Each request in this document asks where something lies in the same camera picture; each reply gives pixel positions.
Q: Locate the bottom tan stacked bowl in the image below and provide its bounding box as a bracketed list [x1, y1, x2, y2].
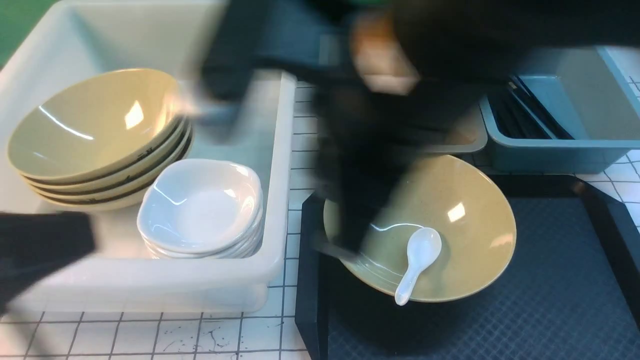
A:
[36, 129, 195, 213]

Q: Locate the stacked white square dish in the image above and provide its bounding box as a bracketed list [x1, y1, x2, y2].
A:
[137, 158, 264, 259]

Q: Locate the black serving tray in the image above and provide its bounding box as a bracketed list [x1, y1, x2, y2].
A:
[294, 174, 640, 360]

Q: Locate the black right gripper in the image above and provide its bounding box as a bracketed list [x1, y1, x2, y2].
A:
[312, 85, 481, 256]

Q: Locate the top tan bowl in stack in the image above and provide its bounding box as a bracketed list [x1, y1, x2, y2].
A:
[6, 68, 179, 184]

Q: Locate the bundle of black chopsticks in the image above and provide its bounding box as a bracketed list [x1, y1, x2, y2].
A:
[487, 76, 574, 141]

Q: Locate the white ceramic soup spoon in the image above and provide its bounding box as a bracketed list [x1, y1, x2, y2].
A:
[394, 227, 442, 306]

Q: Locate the blue grey chopstick bin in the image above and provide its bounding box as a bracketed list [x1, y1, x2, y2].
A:
[479, 47, 640, 174]

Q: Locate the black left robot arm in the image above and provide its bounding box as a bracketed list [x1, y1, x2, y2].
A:
[0, 211, 96, 316]

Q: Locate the tan noodle bowl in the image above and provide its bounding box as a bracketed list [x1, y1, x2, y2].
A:
[342, 155, 517, 303]

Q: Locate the tan stacked bowl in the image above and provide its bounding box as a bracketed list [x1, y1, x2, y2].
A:
[22, 124, 193, 204]
[21, 120, 186, 194]
[36, 129, 195, 213]

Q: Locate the olive grey spoon bin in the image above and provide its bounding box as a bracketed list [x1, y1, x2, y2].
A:
[318, 34, 489, 155]

